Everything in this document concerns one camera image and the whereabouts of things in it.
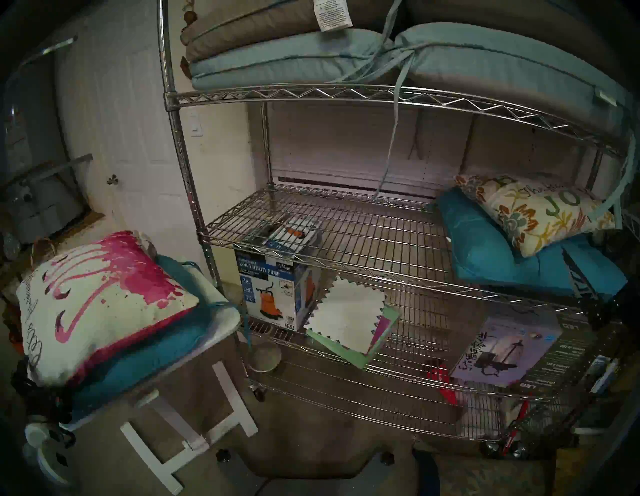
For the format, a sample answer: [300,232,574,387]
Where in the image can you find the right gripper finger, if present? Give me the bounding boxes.
[561,248,601,302]

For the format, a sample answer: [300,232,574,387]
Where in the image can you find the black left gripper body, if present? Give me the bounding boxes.
[12,369,77,427]

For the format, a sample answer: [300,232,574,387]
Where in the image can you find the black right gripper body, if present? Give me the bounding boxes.
[589,285,640,332]

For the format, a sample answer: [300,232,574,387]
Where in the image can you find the floral JOY throw pillow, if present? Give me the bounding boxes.
[454,173,617,258]

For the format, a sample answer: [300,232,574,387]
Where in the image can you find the pink flamingo throw pillow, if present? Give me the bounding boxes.
[16,231,200,388]

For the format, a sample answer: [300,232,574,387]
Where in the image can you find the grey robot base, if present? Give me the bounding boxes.
[220,445,416,496]

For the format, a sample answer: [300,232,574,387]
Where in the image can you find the light blue cushion tie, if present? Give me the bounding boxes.
[587,145,640,221]
[372,50,416,198]

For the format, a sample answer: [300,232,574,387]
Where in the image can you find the teal tufted seat cushion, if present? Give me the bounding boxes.
[436,187,628,301]

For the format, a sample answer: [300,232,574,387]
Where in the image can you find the blue and taupe bench cushion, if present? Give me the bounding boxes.
[395,22,633,146]

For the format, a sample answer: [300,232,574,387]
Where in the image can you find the light blue bench cushion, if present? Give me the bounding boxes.
[189,28,401,91]

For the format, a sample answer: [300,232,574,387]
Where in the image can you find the LED lamp product box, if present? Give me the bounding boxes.
[450,315,586,388]

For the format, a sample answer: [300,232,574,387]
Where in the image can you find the red plastic item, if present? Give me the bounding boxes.
[425,357,461,406]

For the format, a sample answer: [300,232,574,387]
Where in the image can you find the grey water heater tank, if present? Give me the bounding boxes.
[0,165,86,246]

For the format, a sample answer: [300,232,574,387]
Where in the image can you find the white folding table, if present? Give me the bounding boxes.
[65,260,261,496]

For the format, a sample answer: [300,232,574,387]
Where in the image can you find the magenta paper folder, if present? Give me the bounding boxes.
[369,312,392,353]

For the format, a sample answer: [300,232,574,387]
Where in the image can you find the clear glass bowl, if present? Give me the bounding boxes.
[246,342,283,373]

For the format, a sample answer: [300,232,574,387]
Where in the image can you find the grey metal bar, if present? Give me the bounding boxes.
[0,154,94,188]

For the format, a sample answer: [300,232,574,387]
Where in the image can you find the blue cloth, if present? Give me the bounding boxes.
[412,447,441,496]

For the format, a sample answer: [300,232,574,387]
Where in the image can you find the utility pump cardboard box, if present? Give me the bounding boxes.
[234,215,323,332]

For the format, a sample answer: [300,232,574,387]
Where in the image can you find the white panel door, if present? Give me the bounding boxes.
[55,0,201,251]

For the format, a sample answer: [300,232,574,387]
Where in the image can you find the white care label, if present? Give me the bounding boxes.
[313,0,353,32]

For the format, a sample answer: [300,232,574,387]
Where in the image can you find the red handled tool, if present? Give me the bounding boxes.
[500,397,531,456]

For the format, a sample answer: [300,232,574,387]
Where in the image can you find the chrome wire shelf rack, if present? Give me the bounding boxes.
[157,0,640,451]

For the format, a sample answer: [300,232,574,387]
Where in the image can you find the metal heater strap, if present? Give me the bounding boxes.
[20,35,78,66]

